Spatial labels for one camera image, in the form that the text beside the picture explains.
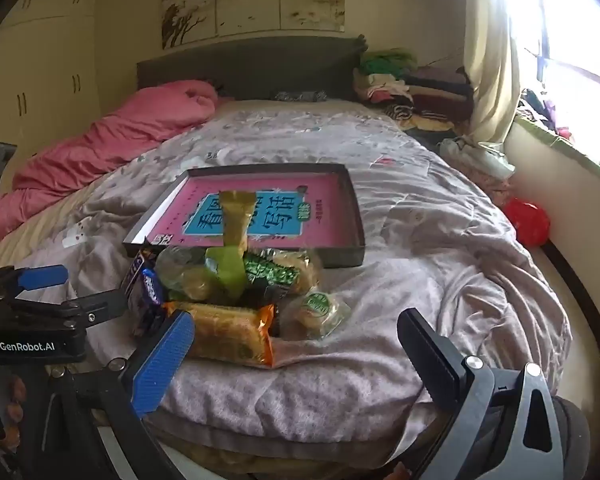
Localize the round pastry with green label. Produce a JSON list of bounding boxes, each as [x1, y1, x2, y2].
[[280, 287, 352, 342]]

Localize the window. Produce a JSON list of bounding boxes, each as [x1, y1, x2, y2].
[[500, 0, 600, 173]]

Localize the red plastic bag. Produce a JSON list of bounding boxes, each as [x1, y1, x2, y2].
[[502, 197, 552, 249]]

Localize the clothes on windowsill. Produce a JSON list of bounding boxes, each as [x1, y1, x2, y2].
[[517, 87, 581, 139]]

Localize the patterned dark pillow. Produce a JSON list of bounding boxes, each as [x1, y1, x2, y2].
[[272, 89, 331, 104]]

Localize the light green pastry packet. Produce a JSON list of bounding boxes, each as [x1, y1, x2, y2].
[[155, 245, 247, 307]]

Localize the cream wardrobe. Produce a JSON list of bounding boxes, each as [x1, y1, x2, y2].
[[0, 0, 102, 173]]

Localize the grey bed headboard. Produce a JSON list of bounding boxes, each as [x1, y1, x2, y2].
[[136, 35, 368, 104]]

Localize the person's left hand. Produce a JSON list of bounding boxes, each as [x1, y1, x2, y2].
[[0, 372, 28, 456]]

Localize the dark green label pastry packet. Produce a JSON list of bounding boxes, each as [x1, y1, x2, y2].
[[240, 247, 324, 302]]

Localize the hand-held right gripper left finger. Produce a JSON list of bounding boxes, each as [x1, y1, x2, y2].
[[40, 309, 197, 480]]

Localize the pink and blue workbook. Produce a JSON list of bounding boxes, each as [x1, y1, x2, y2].
[[147, 170, 366, 256]]

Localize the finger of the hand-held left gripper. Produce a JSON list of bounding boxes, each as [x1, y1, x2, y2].
[[10, 288, 134, 329], [0, 264, 70, 307]]

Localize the dark grey box tray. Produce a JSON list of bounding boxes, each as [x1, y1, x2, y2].
[[122, 162, 367, 270]]

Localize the tree wall painting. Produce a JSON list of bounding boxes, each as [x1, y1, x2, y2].
[[160, 0, 347, 51]]

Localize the orange cracker packet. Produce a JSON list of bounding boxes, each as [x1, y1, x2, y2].
[[162, 300, 281, 369]]

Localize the olive yellow long snack packet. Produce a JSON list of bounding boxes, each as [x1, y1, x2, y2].
[[217, 190, 259, 254]]

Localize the pile of folded clothes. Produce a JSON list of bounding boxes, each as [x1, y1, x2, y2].
[[352, 47, 477, 134]]

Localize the white plastic bag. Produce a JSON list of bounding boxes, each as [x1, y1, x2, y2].
[[437, 135, 517, 182]]

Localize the pink quilt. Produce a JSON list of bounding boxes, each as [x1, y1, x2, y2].
[[0, 80, 221, 252]]

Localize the blue cookie packet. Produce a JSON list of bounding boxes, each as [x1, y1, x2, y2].
[[130, 267, 170, 340]]

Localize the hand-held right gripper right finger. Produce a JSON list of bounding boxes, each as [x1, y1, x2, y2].
[[396, 307, 568, 480]]

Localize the cream curtain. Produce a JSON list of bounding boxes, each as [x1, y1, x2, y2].
[[462, 0, 524, 152]]

